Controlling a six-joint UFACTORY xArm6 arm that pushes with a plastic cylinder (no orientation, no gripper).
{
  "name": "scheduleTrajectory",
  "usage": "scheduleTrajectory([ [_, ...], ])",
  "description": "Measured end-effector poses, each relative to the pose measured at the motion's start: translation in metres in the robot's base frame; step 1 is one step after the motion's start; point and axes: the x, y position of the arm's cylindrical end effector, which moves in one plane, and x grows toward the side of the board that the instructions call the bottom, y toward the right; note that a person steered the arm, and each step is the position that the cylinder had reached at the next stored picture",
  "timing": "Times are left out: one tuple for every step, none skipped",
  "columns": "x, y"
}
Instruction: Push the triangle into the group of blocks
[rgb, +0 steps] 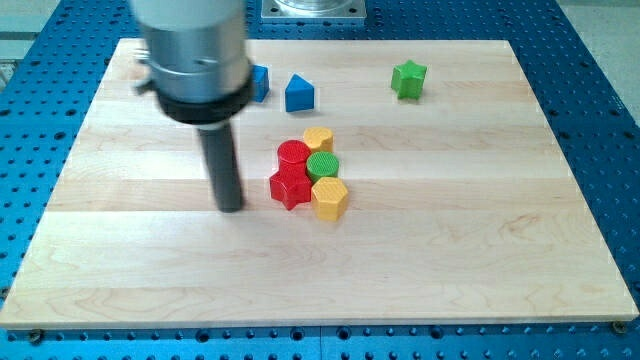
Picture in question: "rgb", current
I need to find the light wooden board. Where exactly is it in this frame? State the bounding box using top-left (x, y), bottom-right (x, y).
top-left (1, 39), bottom-right (638, 329)

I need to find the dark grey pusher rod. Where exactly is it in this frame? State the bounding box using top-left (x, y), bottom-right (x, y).
top-left (198, 121), bottom-right (244, 213)

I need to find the red star block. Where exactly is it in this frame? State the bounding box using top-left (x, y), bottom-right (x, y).
top-left (269, 170), bottom-right (312, 210)

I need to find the yellow hexagon block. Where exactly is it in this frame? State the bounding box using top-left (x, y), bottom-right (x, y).
top-left (311, 177), bottom-right (349, 221)

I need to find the black flange ring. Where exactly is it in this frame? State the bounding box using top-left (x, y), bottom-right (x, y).
top-left (133, 71), bottom-right (253, 130)

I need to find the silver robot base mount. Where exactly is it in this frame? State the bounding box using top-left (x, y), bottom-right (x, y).
top-left (261, 0), bottom-right (367, 20)

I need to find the green star block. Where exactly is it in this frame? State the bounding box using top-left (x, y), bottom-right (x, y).
top-left (391, 60), bottom-right (428, 100)

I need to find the yellow cylinder block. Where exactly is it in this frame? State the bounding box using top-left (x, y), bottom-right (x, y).
top-left (303, 127), bottom-right (334, 153)

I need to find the red cylinder block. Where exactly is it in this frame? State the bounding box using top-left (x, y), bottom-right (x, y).
top-left (277, 140), bottom-right (311, 175)

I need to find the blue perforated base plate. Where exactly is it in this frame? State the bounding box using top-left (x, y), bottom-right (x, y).
top-left (1, 0), bottom-right (639, 359)

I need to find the blue cube block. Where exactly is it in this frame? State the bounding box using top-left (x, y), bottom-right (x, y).
top-left (252, 65), bottom-right (270, 103)

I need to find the blue triangle block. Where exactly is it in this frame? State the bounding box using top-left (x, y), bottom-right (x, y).
top-left (285, 74), bottom-right (315, 112)

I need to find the green cylinder block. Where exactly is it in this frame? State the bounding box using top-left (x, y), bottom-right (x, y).
top-left (306, 151), bottom-right (340, 183)

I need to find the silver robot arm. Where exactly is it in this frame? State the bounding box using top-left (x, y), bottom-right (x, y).
top-left (129, 0), bottom-right (253, 213)

